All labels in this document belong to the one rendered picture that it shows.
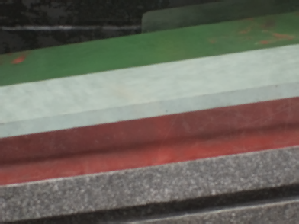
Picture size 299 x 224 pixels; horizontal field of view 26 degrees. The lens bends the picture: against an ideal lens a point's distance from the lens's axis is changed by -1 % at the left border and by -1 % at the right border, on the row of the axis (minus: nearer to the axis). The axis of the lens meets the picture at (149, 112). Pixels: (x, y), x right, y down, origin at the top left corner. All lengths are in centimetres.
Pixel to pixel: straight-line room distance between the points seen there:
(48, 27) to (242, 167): 89
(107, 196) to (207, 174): 10
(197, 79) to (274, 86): 8
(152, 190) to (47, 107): 13
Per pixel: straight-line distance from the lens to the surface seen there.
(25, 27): 143
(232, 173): 60
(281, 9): 126
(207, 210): 62
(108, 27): 141
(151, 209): 63
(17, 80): 78
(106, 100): 59
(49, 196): 62
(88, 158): 62
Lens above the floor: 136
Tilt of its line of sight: 68 degrees down
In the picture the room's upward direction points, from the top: 179 degrees clockwise
